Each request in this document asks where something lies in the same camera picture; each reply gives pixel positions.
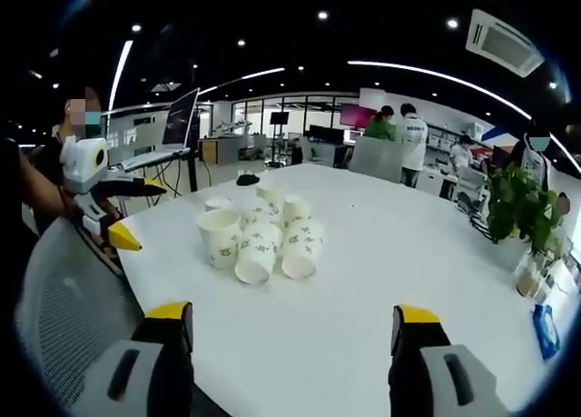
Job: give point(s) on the laptop stand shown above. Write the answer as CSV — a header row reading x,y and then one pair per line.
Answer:
x,y
193,162

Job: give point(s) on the green potted plant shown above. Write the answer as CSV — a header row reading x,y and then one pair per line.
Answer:
x,y
522,203

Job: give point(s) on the grey mesh office chair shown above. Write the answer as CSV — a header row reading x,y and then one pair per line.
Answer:
x,y
68,308

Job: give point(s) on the ceiling air conditioner vent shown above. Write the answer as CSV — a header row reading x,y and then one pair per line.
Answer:
x,y
504,42

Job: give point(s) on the pile of white paper cups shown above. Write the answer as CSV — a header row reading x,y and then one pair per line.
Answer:
x,y
258,235

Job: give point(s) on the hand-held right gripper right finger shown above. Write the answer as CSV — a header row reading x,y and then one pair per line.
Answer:
x,y
422,344

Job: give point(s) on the clear glass vase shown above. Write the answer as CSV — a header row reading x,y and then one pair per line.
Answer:
x,y
528,276

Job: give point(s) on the blue wipes packet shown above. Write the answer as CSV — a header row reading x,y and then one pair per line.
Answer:
x,y
547,333

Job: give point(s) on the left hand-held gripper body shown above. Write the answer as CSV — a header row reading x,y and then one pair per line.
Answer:
x,y
84,162

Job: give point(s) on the orange cabinet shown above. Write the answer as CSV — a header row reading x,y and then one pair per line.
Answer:
x,y
209,150

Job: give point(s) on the small black object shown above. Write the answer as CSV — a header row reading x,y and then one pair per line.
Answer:
x,y
248,179

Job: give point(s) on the long ceiling light strip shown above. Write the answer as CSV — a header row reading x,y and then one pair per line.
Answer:
x,y
440,78
119,74

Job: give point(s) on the open laptop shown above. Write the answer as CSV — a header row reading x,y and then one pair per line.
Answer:
x,y
179,119

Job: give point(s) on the pink display screen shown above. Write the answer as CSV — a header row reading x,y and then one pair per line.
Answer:
x,y
356,116

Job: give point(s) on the black monitor on stand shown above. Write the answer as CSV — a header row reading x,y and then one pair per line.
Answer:
x,y
279,117

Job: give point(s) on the white table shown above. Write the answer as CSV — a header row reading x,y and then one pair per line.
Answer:
x,y
386,262

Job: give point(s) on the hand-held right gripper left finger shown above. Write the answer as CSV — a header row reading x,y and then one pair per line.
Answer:
x,y
159,344

